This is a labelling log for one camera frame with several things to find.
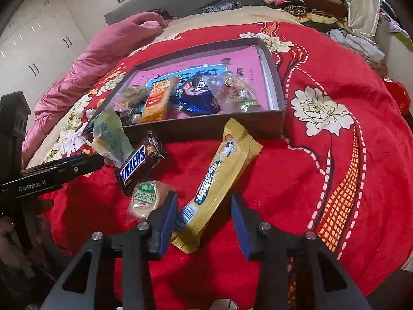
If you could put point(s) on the clear crispy cake pack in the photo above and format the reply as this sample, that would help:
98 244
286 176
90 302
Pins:
132 97

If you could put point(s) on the orange rice cracker pack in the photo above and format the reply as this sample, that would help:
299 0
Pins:
156 106

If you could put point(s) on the white wardrobe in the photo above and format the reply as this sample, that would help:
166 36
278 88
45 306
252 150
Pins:
38 48

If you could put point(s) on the red plastic bag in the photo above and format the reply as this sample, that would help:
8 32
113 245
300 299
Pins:
399 94

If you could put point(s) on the Snickers bar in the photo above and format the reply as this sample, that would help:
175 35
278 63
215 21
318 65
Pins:
136 168

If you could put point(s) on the clear walnut date pack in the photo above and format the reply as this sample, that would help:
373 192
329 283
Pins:
233 94

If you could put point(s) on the small dark chocolate pack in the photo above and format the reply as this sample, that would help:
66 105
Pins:
130 116

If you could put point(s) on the pink Chinese workbook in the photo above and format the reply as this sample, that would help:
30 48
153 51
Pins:
244 63

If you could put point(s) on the clothes on window sill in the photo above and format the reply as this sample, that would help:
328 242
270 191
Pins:
392 23

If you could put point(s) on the yellow Alpenliebe candy pack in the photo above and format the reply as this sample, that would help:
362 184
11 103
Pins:
236 151

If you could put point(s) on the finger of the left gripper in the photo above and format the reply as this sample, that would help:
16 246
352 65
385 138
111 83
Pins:
37 181
61 161

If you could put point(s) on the round green-label cake pack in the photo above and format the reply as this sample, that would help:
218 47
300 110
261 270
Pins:
147 197

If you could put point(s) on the grey clothes pile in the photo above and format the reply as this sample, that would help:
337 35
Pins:
365 48

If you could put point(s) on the blue Oreo pack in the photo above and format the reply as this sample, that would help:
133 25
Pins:
195 98

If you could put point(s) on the patterned small pillow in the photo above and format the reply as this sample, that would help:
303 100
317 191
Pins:
227 6

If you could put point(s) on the pink quilt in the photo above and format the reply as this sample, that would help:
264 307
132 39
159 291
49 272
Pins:
104 51

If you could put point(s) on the green pale pastry pack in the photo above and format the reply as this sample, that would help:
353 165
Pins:
110 140

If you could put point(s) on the red floral blanket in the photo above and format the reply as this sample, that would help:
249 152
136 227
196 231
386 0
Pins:
343 170

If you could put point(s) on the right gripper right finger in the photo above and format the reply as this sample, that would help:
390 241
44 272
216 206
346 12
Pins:
320 281

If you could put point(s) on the cream satin curtain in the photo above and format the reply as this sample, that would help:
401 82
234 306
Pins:
363 17

